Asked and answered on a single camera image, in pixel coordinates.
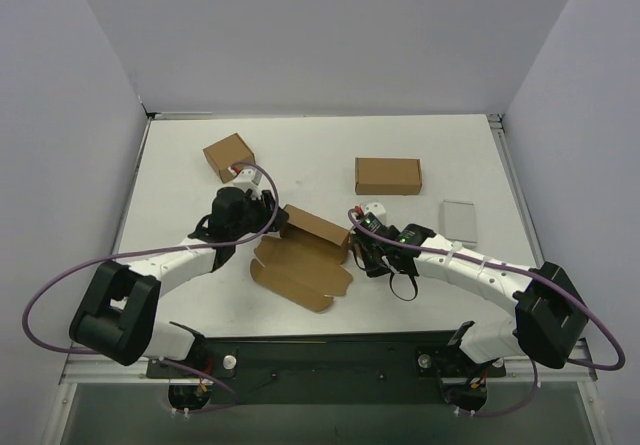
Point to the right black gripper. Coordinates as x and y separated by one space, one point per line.
367 253

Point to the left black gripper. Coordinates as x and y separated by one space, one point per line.
270 205

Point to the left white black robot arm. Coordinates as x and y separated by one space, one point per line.
117 314

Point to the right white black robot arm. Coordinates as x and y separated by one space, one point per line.
545 313

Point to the small square cardboard box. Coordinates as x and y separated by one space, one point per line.
223 155

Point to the rectangular closed cardboard box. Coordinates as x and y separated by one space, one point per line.
388 176

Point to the small white flat box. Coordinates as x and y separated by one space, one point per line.
458 222

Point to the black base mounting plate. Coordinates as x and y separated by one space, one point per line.
395 368

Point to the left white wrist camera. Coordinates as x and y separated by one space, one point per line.
247 179

